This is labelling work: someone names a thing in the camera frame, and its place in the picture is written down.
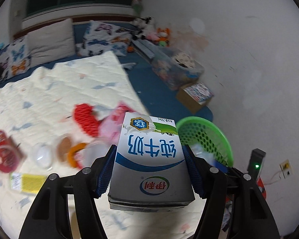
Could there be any butterfly pillow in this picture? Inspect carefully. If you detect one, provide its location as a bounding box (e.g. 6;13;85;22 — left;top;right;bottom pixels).
0;35;31;84
76;21;132;57

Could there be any butterfly pillow right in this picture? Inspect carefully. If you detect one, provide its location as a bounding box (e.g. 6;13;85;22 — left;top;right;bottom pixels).
76;21;132;57

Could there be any plush toys pile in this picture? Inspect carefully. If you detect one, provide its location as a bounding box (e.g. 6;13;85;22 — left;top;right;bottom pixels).
130;17;171;47

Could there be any white quilted blanket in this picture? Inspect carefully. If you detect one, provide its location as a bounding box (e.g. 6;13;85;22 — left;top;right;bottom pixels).
0;53;205;238

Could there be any clear storage bin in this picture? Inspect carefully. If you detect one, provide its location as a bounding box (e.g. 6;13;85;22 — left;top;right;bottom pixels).
151;47;205;90

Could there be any orange jelly cup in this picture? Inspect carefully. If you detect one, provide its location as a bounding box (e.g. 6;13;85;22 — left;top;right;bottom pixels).
55;134;88;168

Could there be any blue mattress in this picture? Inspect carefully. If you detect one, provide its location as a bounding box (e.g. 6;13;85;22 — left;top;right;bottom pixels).
0;23;213;122

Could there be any cardboard box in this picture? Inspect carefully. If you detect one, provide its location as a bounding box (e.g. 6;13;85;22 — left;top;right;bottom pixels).
176;82;214;114

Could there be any yellow white small box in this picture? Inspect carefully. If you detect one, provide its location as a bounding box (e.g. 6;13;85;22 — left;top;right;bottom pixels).
10;172;46;195

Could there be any butterfly pillow left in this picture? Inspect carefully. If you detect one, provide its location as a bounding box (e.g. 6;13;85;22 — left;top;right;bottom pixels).
0;35;31;84

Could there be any black device green light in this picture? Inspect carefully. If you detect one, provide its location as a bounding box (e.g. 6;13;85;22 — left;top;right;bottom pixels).
247;148;266;181

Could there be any white blue milk carton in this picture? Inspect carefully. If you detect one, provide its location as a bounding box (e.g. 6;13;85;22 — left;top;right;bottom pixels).
108;112;195;212

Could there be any wall socket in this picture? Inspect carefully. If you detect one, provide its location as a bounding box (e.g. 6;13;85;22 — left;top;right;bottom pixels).
280;160;293;179

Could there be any small white plastic cup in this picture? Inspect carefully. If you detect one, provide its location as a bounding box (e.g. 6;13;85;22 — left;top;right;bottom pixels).
31;143;53;169

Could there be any red plastic stool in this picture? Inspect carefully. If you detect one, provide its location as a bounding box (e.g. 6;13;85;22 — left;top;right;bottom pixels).
256;177;267;199

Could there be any green plastic basket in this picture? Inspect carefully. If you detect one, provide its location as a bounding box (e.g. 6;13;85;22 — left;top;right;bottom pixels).
176;117;234;167

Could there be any red mesh ball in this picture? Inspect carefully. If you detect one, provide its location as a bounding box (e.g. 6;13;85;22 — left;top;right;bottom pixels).
73;104;101;138

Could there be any beige pillow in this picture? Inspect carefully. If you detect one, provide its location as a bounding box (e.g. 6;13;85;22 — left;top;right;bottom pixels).
27;18;75;67

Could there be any pink tissue pack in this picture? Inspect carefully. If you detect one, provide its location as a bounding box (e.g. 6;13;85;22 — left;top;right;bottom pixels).
99;102;135;145

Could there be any red snack cup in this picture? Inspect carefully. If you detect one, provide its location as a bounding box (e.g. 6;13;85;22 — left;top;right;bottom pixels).
0;129;23;173

